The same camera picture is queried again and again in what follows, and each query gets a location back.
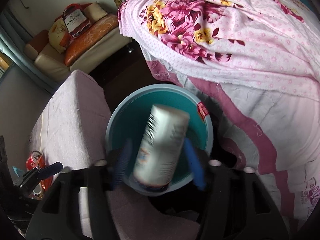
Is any lilac covered mattress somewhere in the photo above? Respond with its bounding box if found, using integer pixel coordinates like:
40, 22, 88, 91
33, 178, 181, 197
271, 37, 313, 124
29, 70, 199, 239

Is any red soda can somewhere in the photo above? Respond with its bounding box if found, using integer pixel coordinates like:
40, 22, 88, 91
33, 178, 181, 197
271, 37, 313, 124
25, 151, 42, 171

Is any pink floral blanket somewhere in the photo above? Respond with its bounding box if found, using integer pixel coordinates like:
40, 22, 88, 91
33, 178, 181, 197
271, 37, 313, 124
118, 0, 319, 100

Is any orange leather seat cushion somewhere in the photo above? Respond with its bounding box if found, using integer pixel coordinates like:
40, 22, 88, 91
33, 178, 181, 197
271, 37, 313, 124
64, 14, 118, 67

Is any cream cartoon pillow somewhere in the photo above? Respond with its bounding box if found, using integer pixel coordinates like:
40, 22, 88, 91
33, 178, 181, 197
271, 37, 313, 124
48, 18, 70, 54

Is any red sticker on bin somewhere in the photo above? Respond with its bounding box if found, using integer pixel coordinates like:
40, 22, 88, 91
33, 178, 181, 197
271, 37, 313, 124
197, 101, 209, 121

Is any beige square pillow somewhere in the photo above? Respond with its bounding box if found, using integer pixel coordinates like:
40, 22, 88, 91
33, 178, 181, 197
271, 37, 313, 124
82, 2, 107, 23

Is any cream leather sofa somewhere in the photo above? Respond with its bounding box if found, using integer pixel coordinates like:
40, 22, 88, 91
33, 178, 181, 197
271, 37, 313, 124
23, 14, 131, 83

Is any white and mauve bedsheet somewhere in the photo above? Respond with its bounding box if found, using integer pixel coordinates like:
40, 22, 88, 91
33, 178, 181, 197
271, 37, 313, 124
147, 60, 319, 221

